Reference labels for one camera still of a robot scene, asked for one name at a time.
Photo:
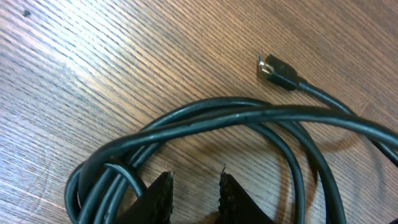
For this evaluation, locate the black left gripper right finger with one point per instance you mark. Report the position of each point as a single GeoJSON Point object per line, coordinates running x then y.
{"type": "Point", "coordinates": [236, 206]}

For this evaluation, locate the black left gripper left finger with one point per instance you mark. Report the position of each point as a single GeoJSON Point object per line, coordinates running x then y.
{"type": "Point", "coordinates": [155, 206]}

